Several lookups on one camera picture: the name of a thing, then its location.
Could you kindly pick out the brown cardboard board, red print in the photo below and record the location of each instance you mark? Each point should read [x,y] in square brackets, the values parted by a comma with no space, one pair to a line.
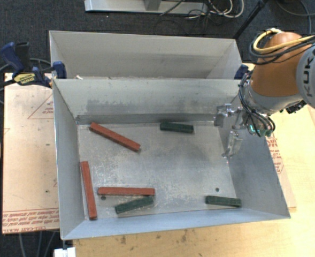
[26,157]

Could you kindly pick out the dark green flat block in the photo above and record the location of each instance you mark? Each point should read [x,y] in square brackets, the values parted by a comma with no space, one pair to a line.
[223,201]
[134,205]
[176,127]

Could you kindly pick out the red-brown flat block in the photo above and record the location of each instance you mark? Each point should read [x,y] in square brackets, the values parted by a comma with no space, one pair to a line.
[114,136]
[126,191]
[89,190]

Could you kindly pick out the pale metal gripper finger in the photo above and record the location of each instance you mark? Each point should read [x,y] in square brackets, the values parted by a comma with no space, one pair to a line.
[222,114]
[233,143]

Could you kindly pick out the grey metal bin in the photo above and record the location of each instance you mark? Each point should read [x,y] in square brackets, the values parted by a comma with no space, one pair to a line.
[173,165]

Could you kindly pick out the black cylinder on white bracket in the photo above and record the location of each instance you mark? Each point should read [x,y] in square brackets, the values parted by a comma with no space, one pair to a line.
[295,107]

